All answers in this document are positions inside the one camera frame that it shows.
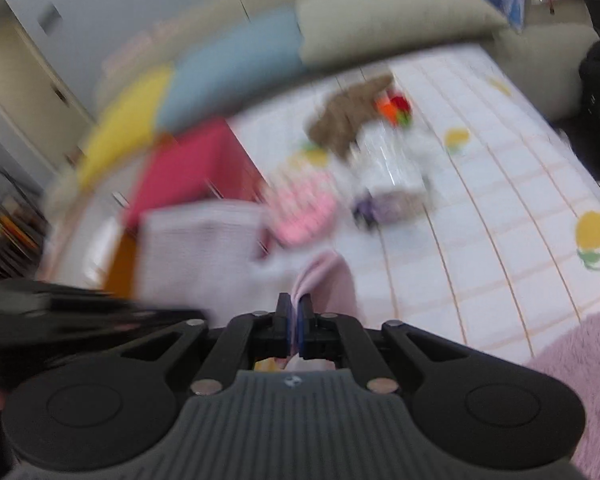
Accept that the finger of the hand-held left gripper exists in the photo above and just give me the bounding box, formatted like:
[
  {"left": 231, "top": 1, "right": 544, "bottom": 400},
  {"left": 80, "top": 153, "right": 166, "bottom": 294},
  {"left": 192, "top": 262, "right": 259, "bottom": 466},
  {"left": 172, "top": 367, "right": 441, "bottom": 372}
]
[{"left": 50, "top": 295, "right": 210, "bottom": 333}]

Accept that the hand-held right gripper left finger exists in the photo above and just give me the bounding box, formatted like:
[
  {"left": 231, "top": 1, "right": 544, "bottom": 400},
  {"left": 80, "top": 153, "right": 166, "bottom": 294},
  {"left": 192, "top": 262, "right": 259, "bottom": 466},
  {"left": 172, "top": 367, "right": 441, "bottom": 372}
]
[{"left": 120, "top": 292, "right": 293, "bottom": 396}]

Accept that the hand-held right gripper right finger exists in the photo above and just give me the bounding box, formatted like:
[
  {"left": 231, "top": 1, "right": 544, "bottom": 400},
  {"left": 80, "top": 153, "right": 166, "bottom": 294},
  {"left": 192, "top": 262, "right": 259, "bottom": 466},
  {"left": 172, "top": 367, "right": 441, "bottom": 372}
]
[{"left": 297, "top": 294, "right": 468, "bottom": 393}]

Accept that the pink cloth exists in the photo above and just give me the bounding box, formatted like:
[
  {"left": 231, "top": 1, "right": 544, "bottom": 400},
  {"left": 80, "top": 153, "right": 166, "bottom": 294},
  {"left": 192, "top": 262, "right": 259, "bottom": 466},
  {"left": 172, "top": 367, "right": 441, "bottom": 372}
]
[{"left": 255, "top": 250, "right": 358, "bottom": 371}]

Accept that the orange cardboard box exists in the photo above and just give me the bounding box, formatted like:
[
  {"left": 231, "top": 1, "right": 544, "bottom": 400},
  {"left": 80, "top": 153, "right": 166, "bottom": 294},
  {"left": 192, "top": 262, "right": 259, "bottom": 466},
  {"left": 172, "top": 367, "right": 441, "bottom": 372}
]
[{"left": 45, "top": 130, "right": 151, "bottom": 301}]

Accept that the white cloth mitt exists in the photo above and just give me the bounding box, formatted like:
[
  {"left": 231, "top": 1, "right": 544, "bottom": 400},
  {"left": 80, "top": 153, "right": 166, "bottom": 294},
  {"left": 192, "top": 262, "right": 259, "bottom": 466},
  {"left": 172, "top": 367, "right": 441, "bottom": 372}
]
[{"left": 140, "top": 202, "right": 266, "bottom": 306}]

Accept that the pink crocheted pouch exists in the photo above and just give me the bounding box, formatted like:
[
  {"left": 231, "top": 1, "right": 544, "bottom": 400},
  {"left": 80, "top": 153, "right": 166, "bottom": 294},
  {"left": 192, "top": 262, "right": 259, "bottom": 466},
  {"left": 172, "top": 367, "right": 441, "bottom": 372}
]
[{"left": 267, "top": 170, "right": 338, "bottom": 246}]

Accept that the purple soft item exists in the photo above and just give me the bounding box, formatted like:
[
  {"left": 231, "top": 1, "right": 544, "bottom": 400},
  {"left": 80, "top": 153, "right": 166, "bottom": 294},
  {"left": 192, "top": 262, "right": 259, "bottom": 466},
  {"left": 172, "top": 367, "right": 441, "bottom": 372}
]
[{"left": 352, "top": 192, "right": 426, "bottom": 228}]

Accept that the clear plastic bag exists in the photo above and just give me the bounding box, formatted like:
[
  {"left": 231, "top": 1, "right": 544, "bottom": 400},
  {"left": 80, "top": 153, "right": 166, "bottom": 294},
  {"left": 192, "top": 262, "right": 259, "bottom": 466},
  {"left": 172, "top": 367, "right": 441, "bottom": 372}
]
[{"left": 352, "top": 120, "right": 431, "bottom": 196}]

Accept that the orange soft toy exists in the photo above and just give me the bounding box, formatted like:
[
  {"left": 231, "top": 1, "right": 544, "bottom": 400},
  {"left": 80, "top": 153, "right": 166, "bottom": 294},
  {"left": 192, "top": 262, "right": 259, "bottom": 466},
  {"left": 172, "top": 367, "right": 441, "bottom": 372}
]
[{"left": 375, "top": 91, "right": 413, "bottom": 126}]

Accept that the clear box with red lid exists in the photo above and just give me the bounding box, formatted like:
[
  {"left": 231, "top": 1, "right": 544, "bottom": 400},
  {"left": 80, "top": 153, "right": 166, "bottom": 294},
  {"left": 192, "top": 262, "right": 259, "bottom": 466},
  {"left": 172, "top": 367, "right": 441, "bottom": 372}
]
[{"left": 125, "top": 122, "right": 266, "bottom": 231}]

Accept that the yellow pillow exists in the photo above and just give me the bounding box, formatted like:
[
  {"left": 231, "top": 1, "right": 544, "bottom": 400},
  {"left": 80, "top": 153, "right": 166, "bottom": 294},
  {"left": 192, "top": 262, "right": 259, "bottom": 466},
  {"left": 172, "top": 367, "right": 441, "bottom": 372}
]
[{"left": 77, "top": 66, "right": 176, "bottom": 191}]

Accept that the beige door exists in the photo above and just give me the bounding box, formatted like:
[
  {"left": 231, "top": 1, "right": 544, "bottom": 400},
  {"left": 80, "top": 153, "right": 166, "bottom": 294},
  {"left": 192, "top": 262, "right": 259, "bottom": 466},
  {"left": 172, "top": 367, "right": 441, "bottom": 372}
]
[{"left": 0, "top": 0, "right": 96, "bottom": 176}]

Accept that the pink fluffy rug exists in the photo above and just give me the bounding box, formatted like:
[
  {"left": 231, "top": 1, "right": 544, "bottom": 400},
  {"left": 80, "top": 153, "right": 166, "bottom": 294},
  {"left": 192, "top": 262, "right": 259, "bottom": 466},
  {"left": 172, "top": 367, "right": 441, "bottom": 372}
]
[{"left": 525, "top": 312, "right": 600, "bottom": 478}]

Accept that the beige pillow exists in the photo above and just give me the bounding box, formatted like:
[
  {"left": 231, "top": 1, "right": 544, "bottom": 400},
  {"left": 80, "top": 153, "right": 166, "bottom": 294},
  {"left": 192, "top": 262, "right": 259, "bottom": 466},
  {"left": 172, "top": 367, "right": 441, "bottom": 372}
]
[{"left": 295, "top": 0, "right": 510, "bottom": 66}]

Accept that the beige sofa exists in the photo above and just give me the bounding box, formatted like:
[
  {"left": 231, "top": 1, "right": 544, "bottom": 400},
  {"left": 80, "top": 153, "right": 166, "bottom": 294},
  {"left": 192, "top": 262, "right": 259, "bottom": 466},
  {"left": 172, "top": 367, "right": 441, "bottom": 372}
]
[{"left": 45, "top": 0, "right": 600, "bottom": 211}]

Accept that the dark wall switch panel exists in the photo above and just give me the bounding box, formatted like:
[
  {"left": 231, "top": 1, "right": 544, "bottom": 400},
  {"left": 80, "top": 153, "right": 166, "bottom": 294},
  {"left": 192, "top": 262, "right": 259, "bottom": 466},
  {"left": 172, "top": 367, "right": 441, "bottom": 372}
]
[{"left": 37, "top": 5, "right": 63, "bottom": 33}]

